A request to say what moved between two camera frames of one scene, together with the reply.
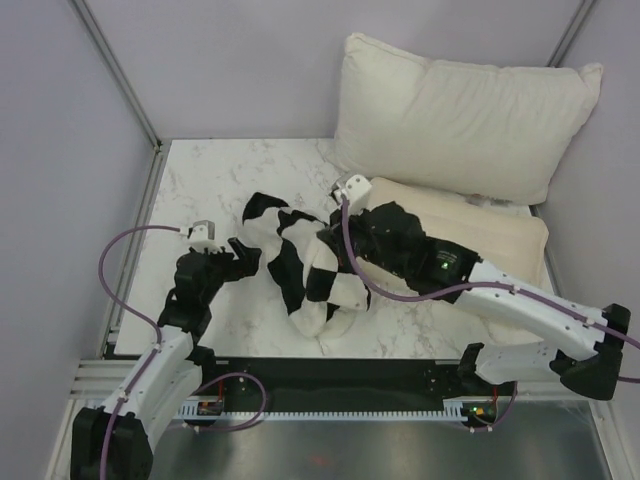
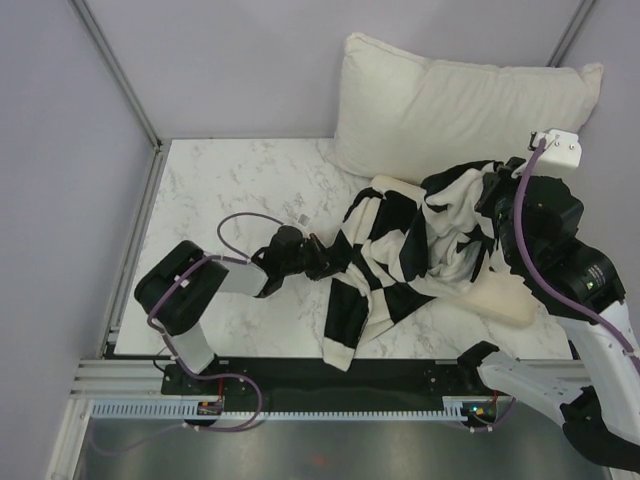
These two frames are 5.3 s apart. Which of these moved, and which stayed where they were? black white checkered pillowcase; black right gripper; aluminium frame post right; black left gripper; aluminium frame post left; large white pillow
Moved: black right gripper; black left gripper; black white checkered pillowcase
Stayed: large white pillow; aluminium frame post right; aluminium frame post left
